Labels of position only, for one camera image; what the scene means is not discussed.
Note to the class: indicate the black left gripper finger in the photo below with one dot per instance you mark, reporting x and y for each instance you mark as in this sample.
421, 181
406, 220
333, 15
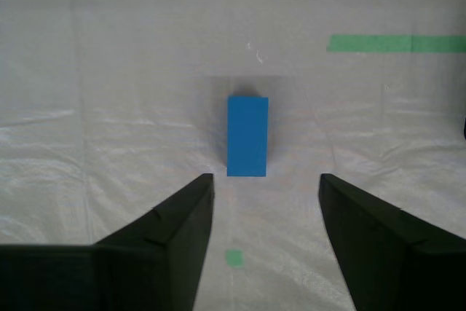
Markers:
109, 274
400, 263

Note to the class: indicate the black perforated plastic basket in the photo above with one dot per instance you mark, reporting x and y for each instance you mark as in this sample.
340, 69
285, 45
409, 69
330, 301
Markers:
465, 129

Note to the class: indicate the blue rectangular block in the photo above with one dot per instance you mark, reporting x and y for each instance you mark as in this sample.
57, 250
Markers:
247, 136

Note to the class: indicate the small green tape mark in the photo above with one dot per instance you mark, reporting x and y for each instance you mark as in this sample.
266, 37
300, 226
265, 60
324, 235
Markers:
233, 257

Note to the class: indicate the white plastic table cover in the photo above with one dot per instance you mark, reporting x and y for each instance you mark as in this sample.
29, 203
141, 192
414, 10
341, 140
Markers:
109, 70

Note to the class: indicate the long green tape line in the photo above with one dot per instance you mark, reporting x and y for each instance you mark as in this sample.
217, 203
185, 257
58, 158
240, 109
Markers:
382, 43

